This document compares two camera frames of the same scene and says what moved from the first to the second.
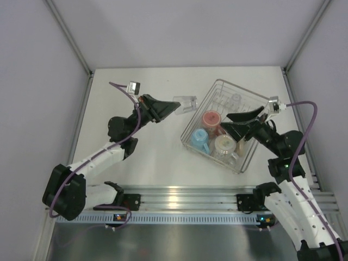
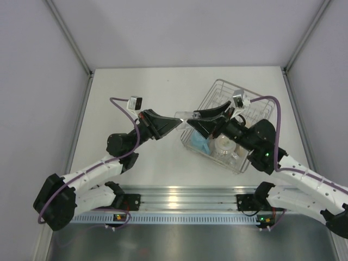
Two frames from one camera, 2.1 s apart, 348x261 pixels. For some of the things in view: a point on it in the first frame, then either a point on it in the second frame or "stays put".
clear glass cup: [188, 103] -> [185, 116]
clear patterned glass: [224, 150] stays put
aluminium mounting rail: [209, 198] stays put
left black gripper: [155, 110] -> [156, 126]
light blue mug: [199, 138] stays put
